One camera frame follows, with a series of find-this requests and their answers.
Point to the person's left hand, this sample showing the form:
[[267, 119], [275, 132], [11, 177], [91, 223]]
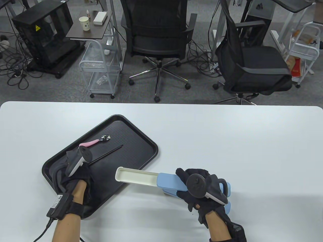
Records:
[[83, 181]]

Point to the person's right hand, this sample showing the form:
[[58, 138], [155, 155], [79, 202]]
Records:
[[194, 171]]

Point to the black white handheld controller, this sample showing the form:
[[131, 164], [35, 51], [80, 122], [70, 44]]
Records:
[[84, 154], [195, 185]]

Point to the blue lunch box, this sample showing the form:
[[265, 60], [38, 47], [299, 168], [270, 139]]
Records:
[[169, 180], [227, 208]]

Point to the person's right forearm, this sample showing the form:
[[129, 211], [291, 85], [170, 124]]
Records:
[[218, 227]]

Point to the person's left forearm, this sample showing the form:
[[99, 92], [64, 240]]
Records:
[[66, 229]]

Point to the black plastic tray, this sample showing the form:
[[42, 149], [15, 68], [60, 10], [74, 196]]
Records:
[[131, 151]]

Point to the clear plastic bag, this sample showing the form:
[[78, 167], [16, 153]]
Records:
[[101, 80]]

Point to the white floor power strip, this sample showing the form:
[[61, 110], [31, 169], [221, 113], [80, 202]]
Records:
[[213, 66]]

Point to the black office chair grey armrests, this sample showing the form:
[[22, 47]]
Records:
[[257, 63]]

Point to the black mesh office chair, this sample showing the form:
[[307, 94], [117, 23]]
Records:
[[156, 42]]

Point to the black computer case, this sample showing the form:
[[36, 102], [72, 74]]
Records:
[[50, 42]]

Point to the red packet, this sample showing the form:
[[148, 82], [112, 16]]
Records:
[[295, 68]]

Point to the brown paper bag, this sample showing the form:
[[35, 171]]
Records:
[[290, 63]]

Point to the brown top side table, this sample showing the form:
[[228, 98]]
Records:
[[88, 30]]

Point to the white paper cup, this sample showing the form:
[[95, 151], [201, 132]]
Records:
[[84, 24]]

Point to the white metal basket cart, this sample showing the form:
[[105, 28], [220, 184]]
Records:
[[304, 53]]

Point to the white rectangular box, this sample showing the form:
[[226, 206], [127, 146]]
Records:
[[100, 18]]

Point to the grey black computer tower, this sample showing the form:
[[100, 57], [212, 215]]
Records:
[[263, 12]]

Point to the dark grey desktop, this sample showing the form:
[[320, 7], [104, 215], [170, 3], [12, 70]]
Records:
[[295, 6]]

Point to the black wrist camera unit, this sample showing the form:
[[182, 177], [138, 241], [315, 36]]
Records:
[[238, 232], [61, 206]]

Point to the white desk frame foot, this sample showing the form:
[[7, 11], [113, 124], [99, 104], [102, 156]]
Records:
[[275, 36]]

